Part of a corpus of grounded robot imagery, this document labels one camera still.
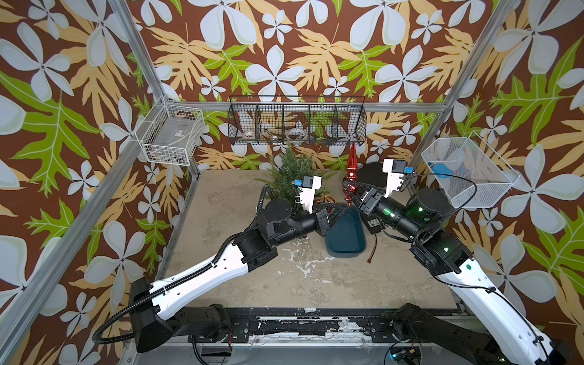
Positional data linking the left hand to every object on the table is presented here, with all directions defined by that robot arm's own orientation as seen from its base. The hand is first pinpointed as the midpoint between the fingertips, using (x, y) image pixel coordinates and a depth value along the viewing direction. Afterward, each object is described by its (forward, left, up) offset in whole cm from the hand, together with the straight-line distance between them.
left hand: (348, 206), depth 55 cm
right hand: (+5, +1, +3) cm, 6 cm away
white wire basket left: (+39, +61, -8) cm, 73 cm away
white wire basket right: (+25, -52, -14) cm, 59 cm away
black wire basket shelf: (+53, +14, -11) cm, 56 cm away
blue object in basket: (+29, -43, -16) cm, 55 cm away
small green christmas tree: (+21, +11, -8) cm, 25 cm away
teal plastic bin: (+13, -9, -41) cm, 44 cm away
